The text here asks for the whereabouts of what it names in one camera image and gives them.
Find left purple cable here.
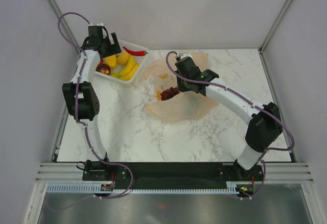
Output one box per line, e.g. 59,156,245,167
57,11,109,163

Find fake yellow lemon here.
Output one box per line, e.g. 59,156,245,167
104,55,118,69

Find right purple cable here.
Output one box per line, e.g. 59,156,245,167
166,51,296,163

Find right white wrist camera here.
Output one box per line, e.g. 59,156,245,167
175,53,193,61

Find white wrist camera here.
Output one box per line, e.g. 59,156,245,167
89,22,105,28
175,53,193,61

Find white slotted cable duct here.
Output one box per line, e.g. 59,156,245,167
46,183,239,194

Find white plastic fruit basket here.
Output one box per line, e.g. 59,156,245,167
95,40,149,86

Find fake orange pineapple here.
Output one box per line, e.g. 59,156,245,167
156,90,162,101

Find fake yellow banana bunch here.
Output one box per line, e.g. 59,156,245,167
110,56,139,81

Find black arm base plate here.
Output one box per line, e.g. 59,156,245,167
82,160,264,190

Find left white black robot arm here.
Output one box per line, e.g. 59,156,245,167
62,25,121,180

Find purple cable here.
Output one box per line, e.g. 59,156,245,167
57,11,109,163
166,51,296,163

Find fake orange fruit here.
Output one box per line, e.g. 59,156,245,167
117,52,130,66

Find peach banana-print plastic bag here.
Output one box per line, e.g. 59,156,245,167
144,58,219,122

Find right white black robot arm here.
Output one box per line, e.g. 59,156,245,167
175,54,283,180

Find fake red chili pepper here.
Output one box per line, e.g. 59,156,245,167
123,46,148,57

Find aluminium frame rail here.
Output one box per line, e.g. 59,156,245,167
36,162,314,184

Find fake dark red grapes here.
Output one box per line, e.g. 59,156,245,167
160,87,179,101

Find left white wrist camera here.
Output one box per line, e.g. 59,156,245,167
89,22,105,28

